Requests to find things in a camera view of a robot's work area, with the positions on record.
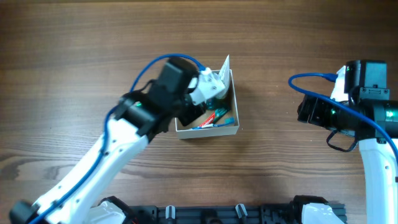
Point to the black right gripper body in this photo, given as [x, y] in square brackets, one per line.
[305, 109]

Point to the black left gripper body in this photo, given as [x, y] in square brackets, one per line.
[193, 112]

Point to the green red toothpaste tube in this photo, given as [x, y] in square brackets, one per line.
[215, 116]

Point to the blue toothbrush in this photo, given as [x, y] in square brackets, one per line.
[208, 125]

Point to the white cream tube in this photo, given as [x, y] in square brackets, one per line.
[224, 75]

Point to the blue mouthwash bottle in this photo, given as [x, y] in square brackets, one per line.
[211, 104]

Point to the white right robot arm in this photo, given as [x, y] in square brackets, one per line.
[360, 107]

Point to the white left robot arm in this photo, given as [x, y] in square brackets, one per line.
[129, 127]

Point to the white cardboard box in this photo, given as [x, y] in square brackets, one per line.
[186, 132]

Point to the white wrist camera, right arm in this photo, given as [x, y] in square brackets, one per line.
[338, 94]

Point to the white wrist camera, arm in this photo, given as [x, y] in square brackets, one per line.
[206, 86]
[338, 94]

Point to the white wrist camera, left arm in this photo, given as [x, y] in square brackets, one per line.
[206, 86]

